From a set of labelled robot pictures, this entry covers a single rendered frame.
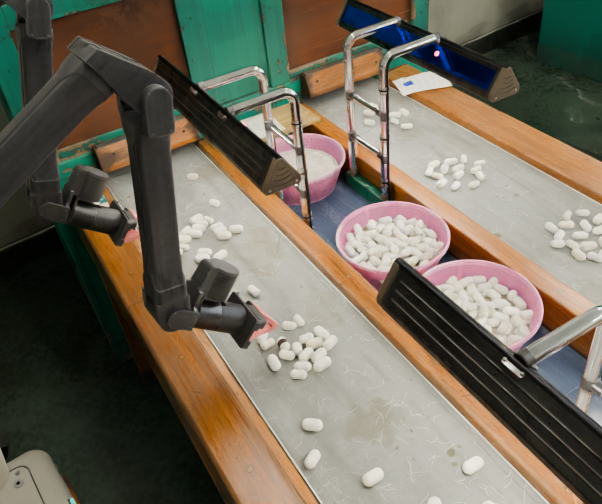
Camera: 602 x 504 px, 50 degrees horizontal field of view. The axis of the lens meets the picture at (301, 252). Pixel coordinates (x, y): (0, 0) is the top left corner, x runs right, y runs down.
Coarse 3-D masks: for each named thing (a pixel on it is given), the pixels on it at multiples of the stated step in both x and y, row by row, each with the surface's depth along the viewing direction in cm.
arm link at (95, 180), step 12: (84, 168) 132; (72, 180) 131; (84, 180) 131; (96, 180) 132; (72, 192) 130; (84, 192) 132; (96, 192) 133; (48, 204) 127; (48, 216) 128; (60, 216) 130
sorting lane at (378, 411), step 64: (128, 192) 183; (192, 192) 179; (192, 256) 158; (256, 256) 155; (320, 320) 137; (256, 384) 126; (320, 384) 124; (384, 384) 122; (320, 448) 113; (384, 448) 112; (448, 448) 111
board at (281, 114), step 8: (288, 104) 206; (272, 112) 203; (280, 112) 202; (288, 112) 202; (304, 112) 201; (312, 112) 200; (280, 120) 198; (288, 120) 198; (304, 120) 197; (312, 120) 197; (320, 120) 198; (288, 128) 194
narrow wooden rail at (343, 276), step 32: (224, 160) 186; (256, 192) 172; (288, 224) 160; (320, 256) 149; (352, 288) 140; (384, 320) 132; (416, 352) 124; (448, 384) 118; (480, 416) 112; (512, 448) 107; (544, 480) 102
